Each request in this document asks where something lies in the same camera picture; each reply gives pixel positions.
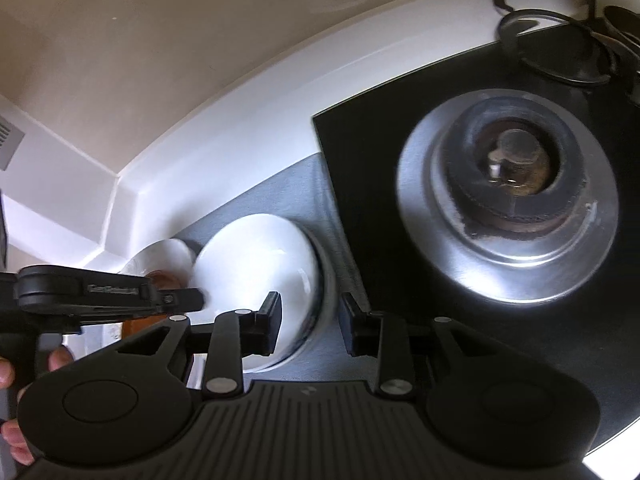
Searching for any white square plate far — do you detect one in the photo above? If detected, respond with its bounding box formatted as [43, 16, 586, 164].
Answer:
[119, 238, 195, 285]

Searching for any white plain bowl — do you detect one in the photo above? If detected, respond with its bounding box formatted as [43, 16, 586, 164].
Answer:
[189, 214, 337, 373]

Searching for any black pot support ring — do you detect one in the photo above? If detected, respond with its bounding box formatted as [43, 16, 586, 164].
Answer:
[488, 0, 616, 89]

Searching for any grey counter mat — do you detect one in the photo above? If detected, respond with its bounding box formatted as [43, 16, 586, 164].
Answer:
[177, 155, 376, 382]

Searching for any silver gas burner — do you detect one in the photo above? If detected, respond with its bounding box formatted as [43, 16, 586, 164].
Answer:
[396, 89, 620, 306]

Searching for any black gas stove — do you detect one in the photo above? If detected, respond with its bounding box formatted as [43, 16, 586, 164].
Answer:
[314, 10, 639, 442]

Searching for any person's left hand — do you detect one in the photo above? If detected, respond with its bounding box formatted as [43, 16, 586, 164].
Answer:
[0, 346, 75, 466]

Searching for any brown round plate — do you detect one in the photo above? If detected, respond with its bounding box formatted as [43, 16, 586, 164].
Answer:
[120, 270, 183, 338]

